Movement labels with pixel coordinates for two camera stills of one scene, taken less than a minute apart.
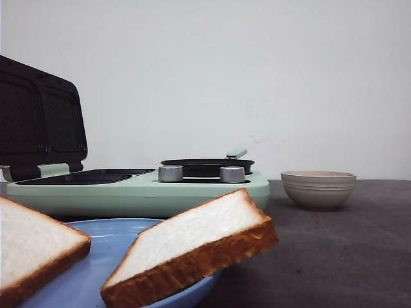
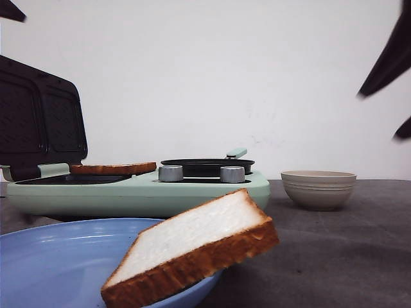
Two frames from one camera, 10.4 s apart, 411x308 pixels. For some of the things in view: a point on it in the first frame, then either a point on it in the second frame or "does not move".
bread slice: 188,245 does not move
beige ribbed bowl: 316,189 does not move
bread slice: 33,248 → 113,168
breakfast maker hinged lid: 42,120 does not move
